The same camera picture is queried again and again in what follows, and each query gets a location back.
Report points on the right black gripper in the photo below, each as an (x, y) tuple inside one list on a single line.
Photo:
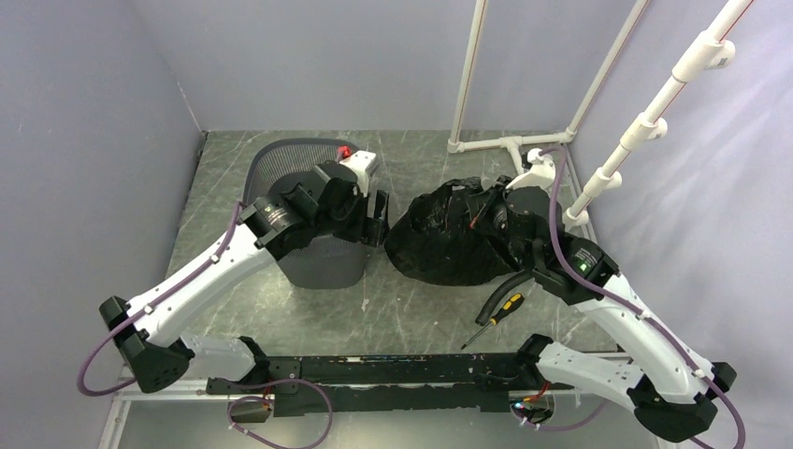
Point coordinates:
[(503, 197)]

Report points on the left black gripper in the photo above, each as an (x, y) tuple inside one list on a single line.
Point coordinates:
[(371, 229)]

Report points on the grey mesh trash bin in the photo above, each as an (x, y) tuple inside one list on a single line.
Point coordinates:
[(328, 263)]

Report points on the black trash bag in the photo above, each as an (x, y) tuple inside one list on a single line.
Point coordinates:
[(455, 235)]

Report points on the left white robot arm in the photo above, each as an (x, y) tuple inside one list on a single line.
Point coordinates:
[(149, 330)]

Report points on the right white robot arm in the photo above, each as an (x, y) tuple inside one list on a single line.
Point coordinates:
[(669, 388)]

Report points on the yellow black screwdriver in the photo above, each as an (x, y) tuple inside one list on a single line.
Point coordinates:
[(509, 307)]

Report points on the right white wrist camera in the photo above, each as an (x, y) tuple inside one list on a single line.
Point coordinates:
[(541, 173)]

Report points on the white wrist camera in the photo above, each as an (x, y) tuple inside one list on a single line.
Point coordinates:
[(363, 164), (541, 173)]

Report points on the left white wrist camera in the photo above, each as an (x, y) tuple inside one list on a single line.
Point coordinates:
[(363, 164)]

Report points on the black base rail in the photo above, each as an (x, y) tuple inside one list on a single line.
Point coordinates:
[(487, 382)]

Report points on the aluminium extrusion rail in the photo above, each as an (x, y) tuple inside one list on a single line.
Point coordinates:
[(181, 390)]

